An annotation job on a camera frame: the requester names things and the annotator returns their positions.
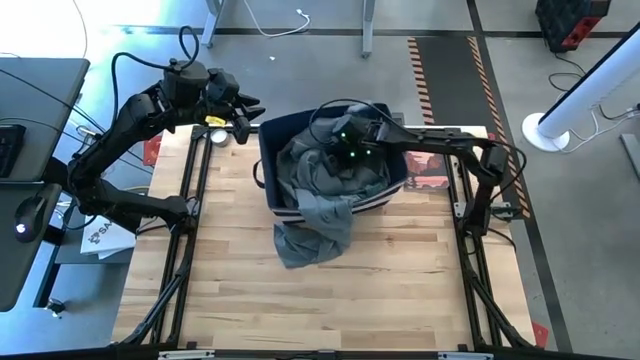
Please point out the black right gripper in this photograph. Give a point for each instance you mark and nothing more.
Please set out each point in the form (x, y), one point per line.
(347, 161)

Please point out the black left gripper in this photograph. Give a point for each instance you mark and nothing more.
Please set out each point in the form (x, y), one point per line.
(225, 107)

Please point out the green flower print garment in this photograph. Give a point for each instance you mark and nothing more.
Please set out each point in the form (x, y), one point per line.
(320, 225)

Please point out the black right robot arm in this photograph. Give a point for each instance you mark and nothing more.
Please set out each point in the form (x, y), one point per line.
(440, 142)

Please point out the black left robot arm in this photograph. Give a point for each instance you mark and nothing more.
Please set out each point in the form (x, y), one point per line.
(130, 120)

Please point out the navy white striped fabric bin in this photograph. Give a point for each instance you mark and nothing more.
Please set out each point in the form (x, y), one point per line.
(267, 150)

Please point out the landscape picture book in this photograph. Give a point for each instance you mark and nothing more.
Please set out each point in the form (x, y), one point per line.
(430, 172)

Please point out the grey metal table leg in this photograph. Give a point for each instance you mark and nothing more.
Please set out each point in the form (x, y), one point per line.
(210, 25)
(368, 30)

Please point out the red table clamp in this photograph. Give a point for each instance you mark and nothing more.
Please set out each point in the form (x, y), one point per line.
(152, 151)
(540, 336)
(492, 137)

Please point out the yellow black connector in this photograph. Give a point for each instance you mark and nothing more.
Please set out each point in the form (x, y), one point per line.
(89, 131)

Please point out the white printed paper sheet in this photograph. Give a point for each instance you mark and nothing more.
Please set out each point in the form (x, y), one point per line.
(100, 239)

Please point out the grey desk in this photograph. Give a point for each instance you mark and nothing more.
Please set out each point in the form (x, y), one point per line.
(35, 100)

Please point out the white tower fan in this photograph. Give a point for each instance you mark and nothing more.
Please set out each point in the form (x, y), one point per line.
(580, 95)

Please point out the black keyboard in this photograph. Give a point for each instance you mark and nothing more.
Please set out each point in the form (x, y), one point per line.
(10, 150)

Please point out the black computer mouse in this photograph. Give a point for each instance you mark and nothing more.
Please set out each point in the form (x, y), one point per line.
(29, 217)

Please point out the black red crate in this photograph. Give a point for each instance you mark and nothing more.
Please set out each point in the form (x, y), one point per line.
(570, 22)

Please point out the small black floor gadget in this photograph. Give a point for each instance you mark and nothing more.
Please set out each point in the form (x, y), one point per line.
(56, 307)

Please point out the grey metal bar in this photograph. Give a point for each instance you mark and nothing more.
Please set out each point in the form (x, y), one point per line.
(631, 155)

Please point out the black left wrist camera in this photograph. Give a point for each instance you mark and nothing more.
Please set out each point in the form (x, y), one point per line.
(223, 84)

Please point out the black aluminium frame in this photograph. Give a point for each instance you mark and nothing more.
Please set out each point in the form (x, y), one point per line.
(160, 304)

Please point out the silver bracket plate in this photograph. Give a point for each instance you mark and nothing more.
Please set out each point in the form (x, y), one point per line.
(185, 354)
(465, 356)

